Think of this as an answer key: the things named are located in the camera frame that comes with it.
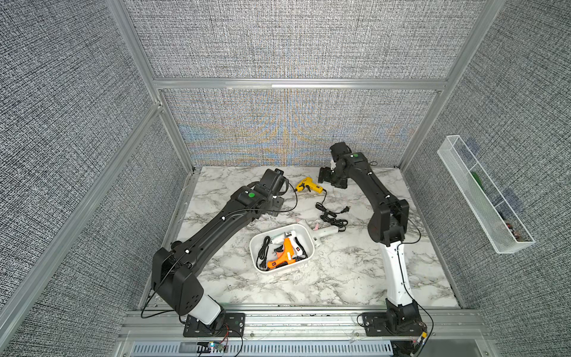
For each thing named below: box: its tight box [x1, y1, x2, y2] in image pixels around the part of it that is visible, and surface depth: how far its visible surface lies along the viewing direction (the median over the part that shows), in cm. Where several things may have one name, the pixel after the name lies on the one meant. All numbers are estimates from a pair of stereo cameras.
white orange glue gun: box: [284, 230, 309, 262], surface depth 88 cm
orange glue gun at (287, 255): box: [266, 237, 297, 270], surface depth 86 cm
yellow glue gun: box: [295, 177, 325, 195], surface depth 112 cm
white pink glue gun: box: [285, 230, 306, 254], surface depth 90 cm
